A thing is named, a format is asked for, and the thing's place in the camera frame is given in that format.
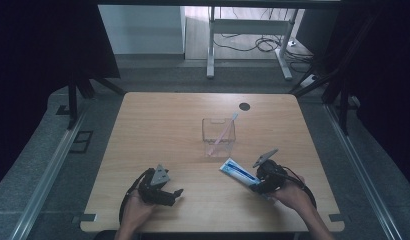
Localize aluminium floor rail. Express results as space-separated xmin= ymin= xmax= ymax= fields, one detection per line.
xmin=8 ymin=108 xmax=90 ymax=240
xmin=323 ymin=103 xmax=403 ymax=240

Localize white metal desk frame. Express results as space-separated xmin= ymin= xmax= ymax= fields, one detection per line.
xmin=206 ymin=6 xmax=299 ymax=81

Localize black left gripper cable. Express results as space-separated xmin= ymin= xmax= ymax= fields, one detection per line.
xmin=118 ymin=167 xmax=156 ymax=225

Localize person's right hand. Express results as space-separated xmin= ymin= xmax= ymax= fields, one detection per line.
xmin=270 ymin=175 xmax=309 ymax=212

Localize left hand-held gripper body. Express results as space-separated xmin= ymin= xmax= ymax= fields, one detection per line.
xmin=137 ymin=163 xmax=171 ymax=205

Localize blue white toothpaste tube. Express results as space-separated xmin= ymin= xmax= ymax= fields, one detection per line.
xmin=219 ymin=157 xmax=275 ymax=202

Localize black metal stand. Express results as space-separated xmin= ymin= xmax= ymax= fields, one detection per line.
xmin=288 ymin=13 xmax=381 ymax=136
xmin=66 ymin=74 xmax=127 ymax=131

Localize black floor bracket frame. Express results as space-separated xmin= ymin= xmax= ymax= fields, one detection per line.
xmin=69 ymin=130 xmax=94 ymax=155

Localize black floor cables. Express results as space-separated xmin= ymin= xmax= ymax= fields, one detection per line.
xmin=213 ymin=7 xmax=315 ymax=73

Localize black curtain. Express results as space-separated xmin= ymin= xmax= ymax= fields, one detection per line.
xmin=321 ymin=0 xmax=410 ymax=194
xmin=0 ymin=0 xmax=121 ymax=192

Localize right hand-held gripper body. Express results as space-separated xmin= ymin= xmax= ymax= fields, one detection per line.
xmin=252 ymin=148 xmax=289 ymax=195

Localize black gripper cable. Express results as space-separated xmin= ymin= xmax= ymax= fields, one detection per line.
xmin=118 ymin=167 xmax=156 ymax=225
xmin=274 ymin=165 xmax=318 ymax=210

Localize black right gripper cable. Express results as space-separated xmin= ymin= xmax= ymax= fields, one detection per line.
xmin=274 ymin=165 xmax=318 ymax=210

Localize clear plastic container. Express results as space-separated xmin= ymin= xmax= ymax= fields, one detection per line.
xmin=201 ymin=117 xmax=237 ymax=159

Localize pink toothbrush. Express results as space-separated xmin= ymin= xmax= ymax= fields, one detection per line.
xmin=207 ymin=111 xmax=239 ymax=157

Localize person's left hand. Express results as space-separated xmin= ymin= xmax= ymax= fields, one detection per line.
xmin=120 ymin=189 xmax=156 ymax=232

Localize white cabinet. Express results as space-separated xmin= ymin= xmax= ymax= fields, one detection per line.
xmin=97 ymin=4 xmax=187 ymax=56

